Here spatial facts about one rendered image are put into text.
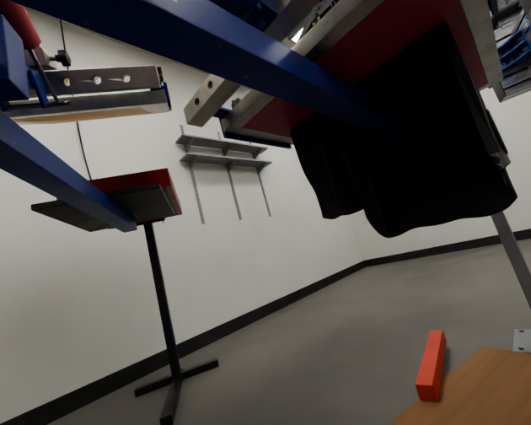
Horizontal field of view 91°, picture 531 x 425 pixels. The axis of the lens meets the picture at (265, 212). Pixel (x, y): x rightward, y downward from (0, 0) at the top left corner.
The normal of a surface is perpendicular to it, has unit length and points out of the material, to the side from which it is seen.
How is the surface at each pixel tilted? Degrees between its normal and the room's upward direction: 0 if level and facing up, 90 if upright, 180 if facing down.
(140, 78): 122
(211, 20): 90
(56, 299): 90
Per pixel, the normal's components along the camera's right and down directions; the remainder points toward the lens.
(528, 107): -0.71, 0.07
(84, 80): 0.32, 0.31
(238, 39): 0.66, -0.30
